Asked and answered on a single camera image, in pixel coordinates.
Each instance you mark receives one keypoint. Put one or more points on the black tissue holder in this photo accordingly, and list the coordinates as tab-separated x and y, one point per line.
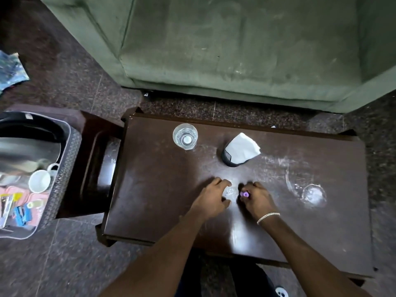
227	159

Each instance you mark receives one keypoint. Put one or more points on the person's left thumb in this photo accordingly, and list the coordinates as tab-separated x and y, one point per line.
226	204

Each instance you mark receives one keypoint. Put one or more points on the black frying pan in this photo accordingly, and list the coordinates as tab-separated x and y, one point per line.
27	126

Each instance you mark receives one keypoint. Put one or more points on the person's right forearm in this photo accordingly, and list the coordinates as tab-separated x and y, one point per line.
303	259

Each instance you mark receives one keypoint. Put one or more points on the person's right fingers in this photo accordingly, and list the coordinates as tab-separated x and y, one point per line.
251	188

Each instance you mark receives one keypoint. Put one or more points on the green fabric sofa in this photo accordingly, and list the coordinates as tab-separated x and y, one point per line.
235	43

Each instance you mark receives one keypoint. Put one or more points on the person's right hand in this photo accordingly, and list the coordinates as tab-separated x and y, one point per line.
260	202

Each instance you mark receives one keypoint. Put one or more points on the small purple capped tube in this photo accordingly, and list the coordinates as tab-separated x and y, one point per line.
245	194

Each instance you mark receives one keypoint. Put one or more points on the dark brown wooden table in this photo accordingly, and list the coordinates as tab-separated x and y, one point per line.
161	188

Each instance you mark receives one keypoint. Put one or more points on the person's left hand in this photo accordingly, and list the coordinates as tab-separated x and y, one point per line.
208	199

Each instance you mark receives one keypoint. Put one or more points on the dark brown wooden stool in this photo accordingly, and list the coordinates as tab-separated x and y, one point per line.
92	170

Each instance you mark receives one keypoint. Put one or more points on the gray patterned plastic tray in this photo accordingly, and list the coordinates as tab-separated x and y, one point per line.
63	170

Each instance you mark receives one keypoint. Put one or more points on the person's dark trousers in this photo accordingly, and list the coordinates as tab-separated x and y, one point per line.
247	278

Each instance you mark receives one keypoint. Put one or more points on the white shoe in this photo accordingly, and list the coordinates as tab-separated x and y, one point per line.
281	292

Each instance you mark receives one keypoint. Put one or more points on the small blue packet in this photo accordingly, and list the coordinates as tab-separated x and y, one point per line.
23	215

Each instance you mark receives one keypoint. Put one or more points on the empty clear stemmed glass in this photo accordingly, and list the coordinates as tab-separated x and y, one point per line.
313	195

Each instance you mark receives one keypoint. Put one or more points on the white ceramic cup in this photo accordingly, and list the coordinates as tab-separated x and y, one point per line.
39	181

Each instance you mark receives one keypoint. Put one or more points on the clear glass of water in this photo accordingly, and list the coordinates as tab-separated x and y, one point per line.
185	136

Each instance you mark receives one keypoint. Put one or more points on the pink flat packet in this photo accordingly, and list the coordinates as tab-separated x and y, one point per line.
38	213

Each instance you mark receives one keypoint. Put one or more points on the person's left forearm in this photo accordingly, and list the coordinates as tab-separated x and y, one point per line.
164	256

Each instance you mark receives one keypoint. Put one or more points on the white paper tissue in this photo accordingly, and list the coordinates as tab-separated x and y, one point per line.
243	148

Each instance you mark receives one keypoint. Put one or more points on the blue patterned cloth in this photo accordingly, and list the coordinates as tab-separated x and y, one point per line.
10	71

